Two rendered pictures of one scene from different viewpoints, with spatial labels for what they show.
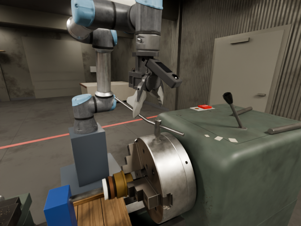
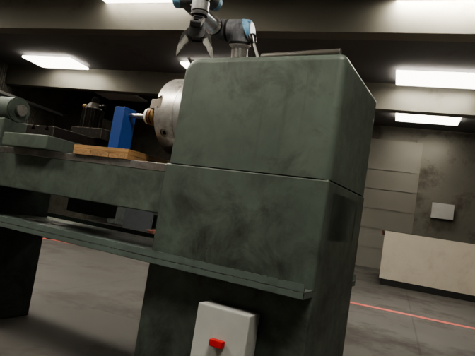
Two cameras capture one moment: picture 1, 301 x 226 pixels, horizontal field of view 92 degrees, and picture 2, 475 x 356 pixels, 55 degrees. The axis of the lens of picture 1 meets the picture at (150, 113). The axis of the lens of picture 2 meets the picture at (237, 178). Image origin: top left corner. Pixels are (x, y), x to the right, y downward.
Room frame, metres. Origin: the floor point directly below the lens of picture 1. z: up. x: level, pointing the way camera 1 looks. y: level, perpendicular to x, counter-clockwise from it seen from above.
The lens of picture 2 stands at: (-0.44, -1.64, 0.72)
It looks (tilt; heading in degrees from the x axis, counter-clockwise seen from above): 4 degrees up; 52
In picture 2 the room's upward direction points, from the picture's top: 9 degrees clockwise
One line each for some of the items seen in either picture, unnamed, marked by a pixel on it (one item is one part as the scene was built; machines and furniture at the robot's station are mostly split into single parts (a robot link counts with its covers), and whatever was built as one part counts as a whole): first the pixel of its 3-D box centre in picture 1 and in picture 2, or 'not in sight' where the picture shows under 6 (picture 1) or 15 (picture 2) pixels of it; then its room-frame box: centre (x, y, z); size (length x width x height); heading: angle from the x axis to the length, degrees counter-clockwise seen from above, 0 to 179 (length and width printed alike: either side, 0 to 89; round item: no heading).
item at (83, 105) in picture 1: (83, 105); not in sight; (0.91, 0.43, 1.27); 0.13 x 0.12 x 0.14; 123
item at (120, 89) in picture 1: (107, 92); (449, 266); (7.12, 2.11, 0.42); 2.21 x 1.79 x 0.83; 123
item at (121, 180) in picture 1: (119, 184); (159, 116); (0.44, 0.11, 1.08); 0.09 x 0.09 x 0.09; 24
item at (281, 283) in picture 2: not in sight; (102, 232); (0.35, 0.30, 0.55); 2.10 x 0.60 x 0.02; 114
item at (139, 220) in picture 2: not in sight; (155, 212); (4.97, 8.46, 0.43); 1.60 x 0.82 x 0.86; 33
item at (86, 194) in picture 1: (88, 194); (139, 116); (0.39, 0.21, 1.08); 0.13 x 0.07 x 0.07; 114
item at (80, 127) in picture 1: (85, 122); not in sight; (0.90, 0.43, 1.15); 0.15 x 0.15 x 0.10
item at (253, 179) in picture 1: (221, 153); (278, 128); (0.68, -0.38, 1.06); 0.59 x 0.48 x 0.39; 114
